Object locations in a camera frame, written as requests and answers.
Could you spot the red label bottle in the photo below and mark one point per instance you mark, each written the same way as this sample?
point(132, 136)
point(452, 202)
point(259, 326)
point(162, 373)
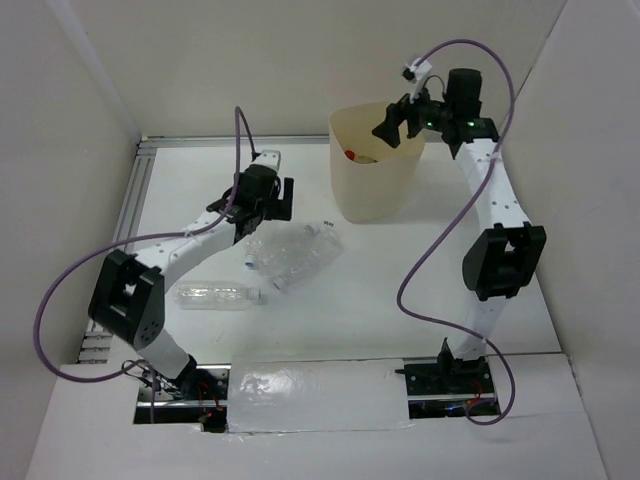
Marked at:
point(359, 159)

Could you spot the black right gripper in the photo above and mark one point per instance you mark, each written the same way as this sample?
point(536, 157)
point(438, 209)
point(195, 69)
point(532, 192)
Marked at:
point(388, 130)

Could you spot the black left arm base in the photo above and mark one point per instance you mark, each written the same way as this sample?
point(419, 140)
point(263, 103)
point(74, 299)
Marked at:
point(159, 402)

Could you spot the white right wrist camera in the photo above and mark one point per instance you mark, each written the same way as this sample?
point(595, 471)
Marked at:
point(416, 73)

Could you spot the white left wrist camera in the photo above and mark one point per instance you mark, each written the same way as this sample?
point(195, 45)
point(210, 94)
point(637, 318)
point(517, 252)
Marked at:
point(268, 158)

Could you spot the clear bottle grey cap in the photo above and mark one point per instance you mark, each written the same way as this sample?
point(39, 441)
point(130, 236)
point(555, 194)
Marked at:
point(285, 243)

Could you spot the beige plastic bin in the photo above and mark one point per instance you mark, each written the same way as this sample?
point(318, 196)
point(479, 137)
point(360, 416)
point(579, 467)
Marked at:
point(372, 191)

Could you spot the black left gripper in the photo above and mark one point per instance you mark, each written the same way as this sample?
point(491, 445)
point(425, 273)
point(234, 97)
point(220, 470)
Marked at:
point(281, 208)

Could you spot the clear bottle blue cap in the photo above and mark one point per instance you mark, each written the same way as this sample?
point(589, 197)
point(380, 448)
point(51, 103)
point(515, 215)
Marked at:
point(252, 250)

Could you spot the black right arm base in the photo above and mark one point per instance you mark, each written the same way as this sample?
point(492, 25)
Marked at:
point(433, 393)

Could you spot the clear bottle lying left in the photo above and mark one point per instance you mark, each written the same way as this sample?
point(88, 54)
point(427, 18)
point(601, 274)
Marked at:
point(217, 295)

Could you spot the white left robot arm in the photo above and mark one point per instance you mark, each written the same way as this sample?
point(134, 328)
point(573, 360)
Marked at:
point(129, 296)

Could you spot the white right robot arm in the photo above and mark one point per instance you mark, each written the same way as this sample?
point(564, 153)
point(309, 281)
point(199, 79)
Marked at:
point(503, 259)

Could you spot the clear bottle white cap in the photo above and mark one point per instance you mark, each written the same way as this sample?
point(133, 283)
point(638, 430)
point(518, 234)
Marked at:
point(323, 249)

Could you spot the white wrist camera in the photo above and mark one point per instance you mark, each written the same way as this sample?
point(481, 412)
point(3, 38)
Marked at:
point(268, 158)
point(416, 73)

